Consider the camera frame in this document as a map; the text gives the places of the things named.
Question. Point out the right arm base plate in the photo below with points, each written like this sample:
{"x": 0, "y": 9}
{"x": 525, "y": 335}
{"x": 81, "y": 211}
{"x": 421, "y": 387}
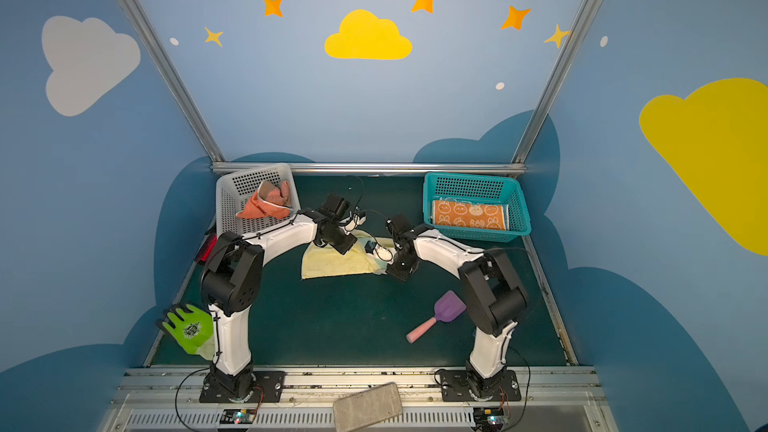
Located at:
{"x": 468, "y": 386}

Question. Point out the right green circuit board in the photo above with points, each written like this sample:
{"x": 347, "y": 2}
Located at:
{"x": 488, "y": 419}

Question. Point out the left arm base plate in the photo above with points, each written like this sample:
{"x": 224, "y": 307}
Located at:
{"x": 246, "y": 387}

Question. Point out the white plastic basket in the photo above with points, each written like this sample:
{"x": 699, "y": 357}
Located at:
{"x": 235, "y": 190}

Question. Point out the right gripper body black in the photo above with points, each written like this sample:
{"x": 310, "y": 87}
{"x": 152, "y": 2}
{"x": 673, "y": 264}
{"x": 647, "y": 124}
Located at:
{"x": 398, "y": 264}

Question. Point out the grey sponge block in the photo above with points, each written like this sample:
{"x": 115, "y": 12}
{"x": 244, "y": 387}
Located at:
{"x": 363, "y": 409}

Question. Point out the left green circuit board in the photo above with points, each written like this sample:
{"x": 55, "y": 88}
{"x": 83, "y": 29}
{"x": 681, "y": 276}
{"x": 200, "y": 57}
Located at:
{"x": 238, "y": 416}

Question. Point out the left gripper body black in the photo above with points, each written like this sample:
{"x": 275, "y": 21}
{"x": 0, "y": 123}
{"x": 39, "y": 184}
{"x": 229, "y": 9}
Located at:
{"x": 342, "y": 239}

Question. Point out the teal plastic basket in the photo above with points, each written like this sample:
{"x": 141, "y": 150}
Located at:
{"x": 478, "y": 189}

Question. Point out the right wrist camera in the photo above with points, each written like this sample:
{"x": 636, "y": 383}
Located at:
{"x": 398, "y": 227}

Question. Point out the green circuit board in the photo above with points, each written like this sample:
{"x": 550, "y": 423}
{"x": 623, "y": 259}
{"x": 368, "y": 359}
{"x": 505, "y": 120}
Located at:
{"x": 238, "y": 416}
{"x": 488, "y": 419}

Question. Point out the pink red towel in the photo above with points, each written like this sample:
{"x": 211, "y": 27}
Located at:
{"x": 268, "y": 201}

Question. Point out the purple pink toy scoop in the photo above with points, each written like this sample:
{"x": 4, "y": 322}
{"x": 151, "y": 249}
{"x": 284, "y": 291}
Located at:
{"x": 446, "y": 309}

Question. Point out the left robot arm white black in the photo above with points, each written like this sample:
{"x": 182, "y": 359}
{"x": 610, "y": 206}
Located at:
{"x": 231, "y": 281}

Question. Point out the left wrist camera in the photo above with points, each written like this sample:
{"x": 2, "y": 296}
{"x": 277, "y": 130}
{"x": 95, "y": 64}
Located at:
{"x": 339, "y": 211}

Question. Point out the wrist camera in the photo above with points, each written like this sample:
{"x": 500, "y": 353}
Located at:
{"x": 339, "y": 211}
{"x": 398, "y": 227}

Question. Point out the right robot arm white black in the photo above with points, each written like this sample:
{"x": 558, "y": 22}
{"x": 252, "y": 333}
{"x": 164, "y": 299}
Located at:
{"x": 495, "y": 296}

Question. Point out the yellow teal towel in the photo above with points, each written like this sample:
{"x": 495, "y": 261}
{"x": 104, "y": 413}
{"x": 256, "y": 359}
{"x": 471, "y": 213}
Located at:
{"x": 321, "y": 262}

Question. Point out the orange bunny pattern towel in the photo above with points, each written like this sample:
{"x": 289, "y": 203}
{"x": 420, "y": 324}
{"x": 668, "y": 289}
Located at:
{"x": 462, "y": 214}

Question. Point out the green work glove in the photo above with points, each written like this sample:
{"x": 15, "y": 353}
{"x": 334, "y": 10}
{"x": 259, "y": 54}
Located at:
{"x": 191, "y": 328}

